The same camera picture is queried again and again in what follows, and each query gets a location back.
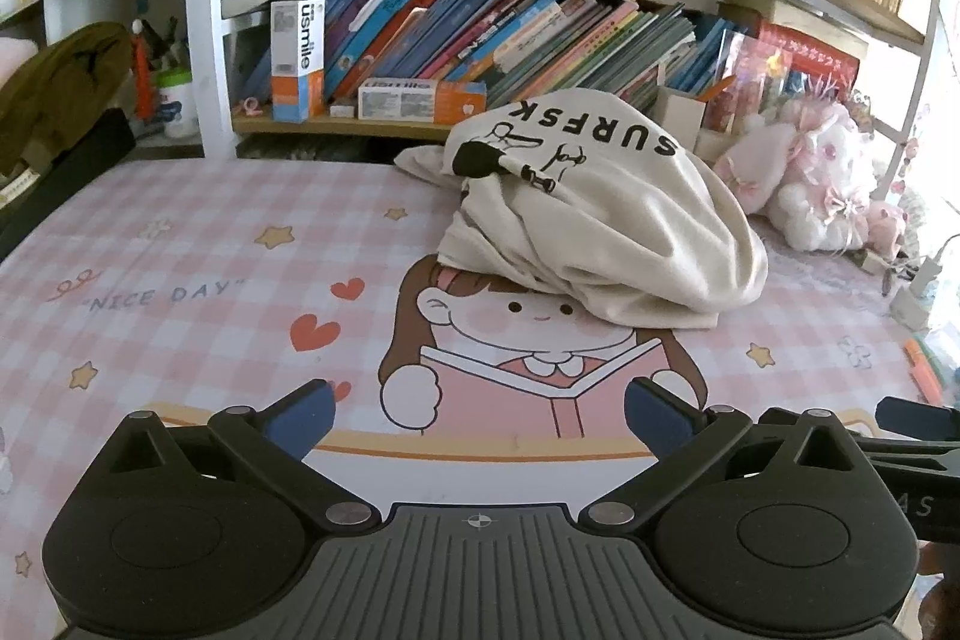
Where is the clear plastic package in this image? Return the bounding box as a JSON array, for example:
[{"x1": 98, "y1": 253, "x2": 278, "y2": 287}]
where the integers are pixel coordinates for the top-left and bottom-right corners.
[{"x1": 709, "y1": 29, "x2": 792, "y2": 135}]

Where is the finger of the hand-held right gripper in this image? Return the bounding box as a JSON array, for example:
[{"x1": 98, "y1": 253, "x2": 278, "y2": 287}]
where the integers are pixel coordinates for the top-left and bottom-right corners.
[
  {"x1": 876, "y1": 396, "x2": 960, "y2": 442},
  {"x1": 851, "y1": 436, "x2": 960, "y2": 461}
]

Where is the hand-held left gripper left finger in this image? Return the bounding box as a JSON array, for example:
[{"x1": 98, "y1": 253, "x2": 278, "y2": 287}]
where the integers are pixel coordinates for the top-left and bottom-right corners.
[{"x1": 90, "y1": 379, "x2": 380, "y2": 531}]

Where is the white tub green lid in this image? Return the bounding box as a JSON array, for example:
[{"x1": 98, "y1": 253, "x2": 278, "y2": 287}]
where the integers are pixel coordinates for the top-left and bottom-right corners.
[{"x1": 154, "y1": 68, "x2": 200, "y2": 140}]

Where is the white power strip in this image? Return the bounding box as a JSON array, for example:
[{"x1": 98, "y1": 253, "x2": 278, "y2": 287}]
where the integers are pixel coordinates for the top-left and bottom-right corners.
[{"x1": 889, "y1": 256, "x2": 947, "y2": 332}]

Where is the red printed package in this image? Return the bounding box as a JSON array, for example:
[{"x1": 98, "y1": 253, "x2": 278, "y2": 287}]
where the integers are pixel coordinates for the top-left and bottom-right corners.
[{"x1": 757, "y1": 20, "x2": 862, "y2": 97}]

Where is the olive green bag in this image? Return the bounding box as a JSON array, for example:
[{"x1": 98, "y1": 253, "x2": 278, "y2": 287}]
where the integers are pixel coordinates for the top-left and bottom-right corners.
[{"x1": 0, "y1": 21, "x2": 136, "y2": 180}]

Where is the pink checked cartoon mat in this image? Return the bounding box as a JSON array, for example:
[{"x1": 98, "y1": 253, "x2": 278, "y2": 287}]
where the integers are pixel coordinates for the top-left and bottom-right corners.
[{"x1": 0, "y1": 158, "x2": 935, "y2": 640}]

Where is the long orange white box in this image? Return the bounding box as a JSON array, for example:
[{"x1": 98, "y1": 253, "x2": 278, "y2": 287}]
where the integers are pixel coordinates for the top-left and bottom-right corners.
[{"x1": 357, "y1": 77, "x2": 487, "y2": 124}]

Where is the white framed wooden bookshelf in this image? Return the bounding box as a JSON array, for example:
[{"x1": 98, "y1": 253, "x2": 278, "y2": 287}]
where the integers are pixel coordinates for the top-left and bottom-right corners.
[{"x1": 184, "y1": 0, "x2": 946, "y2": 161}]

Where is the tall orange white box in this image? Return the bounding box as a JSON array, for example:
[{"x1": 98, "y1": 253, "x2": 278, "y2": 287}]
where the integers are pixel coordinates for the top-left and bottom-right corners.
[{"x1": 270, "y1": 0, "x2": 329, "y2": 122}]

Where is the cream printed t-shirt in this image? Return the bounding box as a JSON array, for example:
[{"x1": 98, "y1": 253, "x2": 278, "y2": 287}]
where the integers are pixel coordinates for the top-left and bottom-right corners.
[{"x1": 394, "y1": 91, "x2": 770, "y2": 332}]

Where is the beige pen holder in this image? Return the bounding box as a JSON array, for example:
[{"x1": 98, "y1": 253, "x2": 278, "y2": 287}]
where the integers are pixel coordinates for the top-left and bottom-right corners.
[{"x1": 655, "y1": 85, "x2": 707, "y2": 154}]

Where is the beige flat box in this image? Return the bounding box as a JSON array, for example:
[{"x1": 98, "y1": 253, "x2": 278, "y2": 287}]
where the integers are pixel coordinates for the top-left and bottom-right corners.
[{"x1": 724, "y1": 0, "x2": 871, "y2": 41}]

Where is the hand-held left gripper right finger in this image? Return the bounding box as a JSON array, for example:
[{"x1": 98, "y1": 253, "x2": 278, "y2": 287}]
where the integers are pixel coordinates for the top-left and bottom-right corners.
[{"x1": 577, "y1": 377, "x2": 871, "y2": 530}]

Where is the pink white plush toy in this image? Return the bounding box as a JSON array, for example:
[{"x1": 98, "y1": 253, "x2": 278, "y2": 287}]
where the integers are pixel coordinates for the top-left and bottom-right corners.
[{"x1": 712, "y1": 89, "x2": 908, "y2": 259}]

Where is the black chair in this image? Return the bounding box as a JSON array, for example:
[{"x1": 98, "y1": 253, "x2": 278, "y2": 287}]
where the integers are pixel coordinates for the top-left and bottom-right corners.
[{"x1": 0, "y1": 107, "x2": 137, "y2": 262}]

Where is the row of colourful books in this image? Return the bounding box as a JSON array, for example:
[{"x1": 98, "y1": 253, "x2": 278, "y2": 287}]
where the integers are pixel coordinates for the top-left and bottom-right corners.
[{"x1": 240, "y1": 0, "x2": 721, "y2": 109}]

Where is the orange highlighter pen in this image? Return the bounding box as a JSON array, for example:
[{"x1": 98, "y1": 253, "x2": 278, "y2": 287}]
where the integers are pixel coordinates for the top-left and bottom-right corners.
[{"x1": 902, "y1": 338, "x2": 944, "y2": 402}]

